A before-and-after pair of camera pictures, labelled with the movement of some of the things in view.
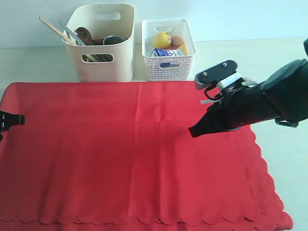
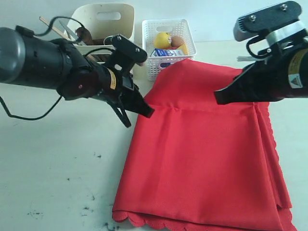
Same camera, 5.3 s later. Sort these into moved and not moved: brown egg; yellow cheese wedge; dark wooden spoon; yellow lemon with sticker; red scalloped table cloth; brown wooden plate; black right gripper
Moved: black right gripper; red scalloped table cloth
Not moved: brown wooden plate; yellow lemon with sticker; dark wooden spoon; yellow cheese wedge; brown egg
